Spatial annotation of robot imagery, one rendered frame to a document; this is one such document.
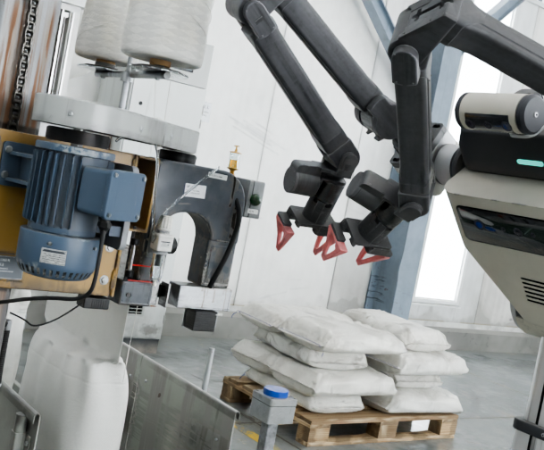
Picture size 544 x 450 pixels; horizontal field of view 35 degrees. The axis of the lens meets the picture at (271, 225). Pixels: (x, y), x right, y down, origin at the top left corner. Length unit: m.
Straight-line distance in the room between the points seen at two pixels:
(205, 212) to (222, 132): 4.77
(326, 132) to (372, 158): 5.95
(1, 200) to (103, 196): 0.28
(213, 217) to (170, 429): 0.77
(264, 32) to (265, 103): 5.33
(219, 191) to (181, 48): 0.42
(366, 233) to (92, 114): 0.58
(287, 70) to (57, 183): 0.48
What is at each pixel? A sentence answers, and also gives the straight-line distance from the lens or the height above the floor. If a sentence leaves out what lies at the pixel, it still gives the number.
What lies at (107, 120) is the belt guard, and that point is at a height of 1.39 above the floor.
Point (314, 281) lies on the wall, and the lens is 7.47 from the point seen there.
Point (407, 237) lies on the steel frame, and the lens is 7.59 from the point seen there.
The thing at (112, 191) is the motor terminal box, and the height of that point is 1.27.
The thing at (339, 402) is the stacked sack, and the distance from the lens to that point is 4.80.
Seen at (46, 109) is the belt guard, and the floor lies 1.39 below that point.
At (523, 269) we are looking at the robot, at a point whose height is 1.26.
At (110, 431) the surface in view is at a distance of 2.24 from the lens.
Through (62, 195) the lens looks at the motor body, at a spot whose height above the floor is 1.24.
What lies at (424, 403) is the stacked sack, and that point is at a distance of 5.17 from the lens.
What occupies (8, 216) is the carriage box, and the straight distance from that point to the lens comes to 1.77.
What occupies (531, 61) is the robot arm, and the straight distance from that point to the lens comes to 1.34.
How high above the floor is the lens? 1.34
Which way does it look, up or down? 3 degrees down
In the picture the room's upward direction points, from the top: 11 degrees clockwise
